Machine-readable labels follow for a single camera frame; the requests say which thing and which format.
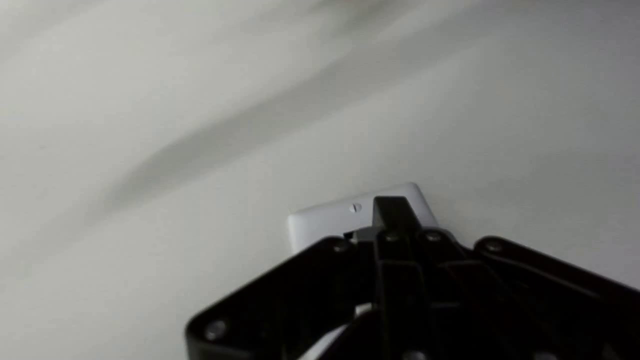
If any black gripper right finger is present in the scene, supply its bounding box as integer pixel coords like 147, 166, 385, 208
395, 193, 640, 360

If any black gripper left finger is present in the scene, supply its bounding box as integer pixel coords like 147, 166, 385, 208
183, 193, 399, 360

